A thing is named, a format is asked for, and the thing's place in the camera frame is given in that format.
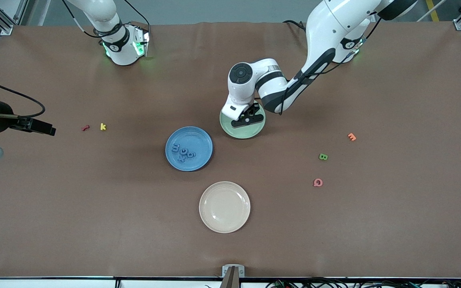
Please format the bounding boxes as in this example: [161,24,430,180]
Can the black base cable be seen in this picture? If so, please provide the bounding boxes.
[283,19,308,32]
[124,0,151,28]

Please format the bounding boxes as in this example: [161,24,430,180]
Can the beige plate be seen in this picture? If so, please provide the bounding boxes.
[199,181,251,234]

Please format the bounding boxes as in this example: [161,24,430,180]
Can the black left base cable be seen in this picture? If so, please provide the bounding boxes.
[283,19,308,32]

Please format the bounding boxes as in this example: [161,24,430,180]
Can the green plate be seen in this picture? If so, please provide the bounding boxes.
[219,97,266,140]

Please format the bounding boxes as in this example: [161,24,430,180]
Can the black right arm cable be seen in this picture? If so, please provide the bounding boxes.
[0,74,46,119]

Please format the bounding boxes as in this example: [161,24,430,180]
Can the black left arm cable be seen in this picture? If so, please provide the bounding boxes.
[255,16,380,116]

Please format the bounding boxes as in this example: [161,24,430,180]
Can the black right base cable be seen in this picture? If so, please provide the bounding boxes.
[124,0,151,28]

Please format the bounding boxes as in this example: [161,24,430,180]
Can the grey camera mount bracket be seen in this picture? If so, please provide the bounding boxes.
[221,265,245,288]

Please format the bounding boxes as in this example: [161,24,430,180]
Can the blue plate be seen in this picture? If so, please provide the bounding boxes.
[165,126,214,172]

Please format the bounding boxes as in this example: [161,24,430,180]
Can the brown table cover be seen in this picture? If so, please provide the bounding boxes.
[0,21,461,278]

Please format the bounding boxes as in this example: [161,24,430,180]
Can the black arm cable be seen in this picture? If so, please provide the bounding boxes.
[255,16,380,116]
[0,74,46,119]

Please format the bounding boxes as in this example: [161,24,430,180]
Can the tangled black cables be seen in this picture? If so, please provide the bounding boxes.
[266,277,461,288]

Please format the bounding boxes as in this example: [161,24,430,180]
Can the white table edge rail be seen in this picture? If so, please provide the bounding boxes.
[0,277,461,288]

